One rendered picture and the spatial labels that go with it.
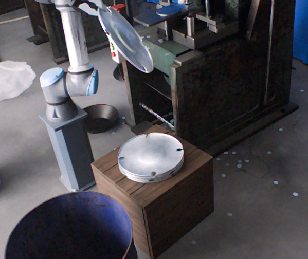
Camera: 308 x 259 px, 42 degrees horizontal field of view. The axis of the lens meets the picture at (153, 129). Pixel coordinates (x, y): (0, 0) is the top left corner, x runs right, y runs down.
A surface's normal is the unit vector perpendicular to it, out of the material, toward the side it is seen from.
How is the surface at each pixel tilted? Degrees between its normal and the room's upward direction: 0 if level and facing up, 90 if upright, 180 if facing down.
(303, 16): 90
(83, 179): 89
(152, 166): 0
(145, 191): 0
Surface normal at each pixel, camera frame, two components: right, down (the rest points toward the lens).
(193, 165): -0.10, -0.80
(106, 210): -0.50, 0.53
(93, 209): -0.22, 0.57
